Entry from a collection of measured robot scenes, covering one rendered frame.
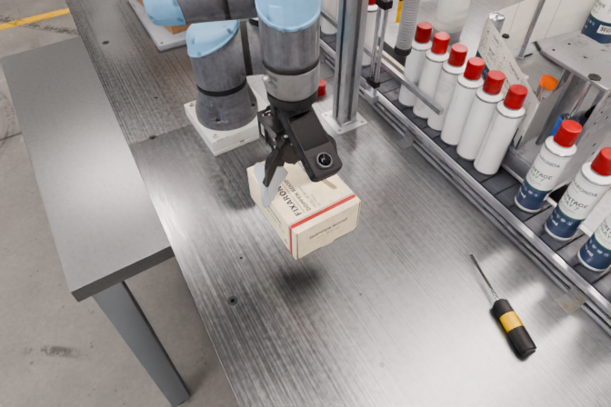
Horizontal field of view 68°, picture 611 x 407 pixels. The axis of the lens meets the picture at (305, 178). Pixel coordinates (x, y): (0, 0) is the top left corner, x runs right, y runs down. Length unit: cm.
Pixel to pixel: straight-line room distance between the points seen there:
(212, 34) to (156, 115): 34
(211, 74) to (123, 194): 32
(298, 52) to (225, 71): 46
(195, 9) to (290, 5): 16
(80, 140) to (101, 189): 19
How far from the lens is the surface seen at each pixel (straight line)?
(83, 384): 182
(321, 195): 73
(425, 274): 90
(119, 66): 145
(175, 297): 185
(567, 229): 95
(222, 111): 106
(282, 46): 56
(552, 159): 89
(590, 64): 93
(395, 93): 119
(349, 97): 111
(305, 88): 60
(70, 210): 108
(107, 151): 117
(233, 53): 99
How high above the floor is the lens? 158
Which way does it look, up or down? 48 degrees down
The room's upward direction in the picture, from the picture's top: straight up
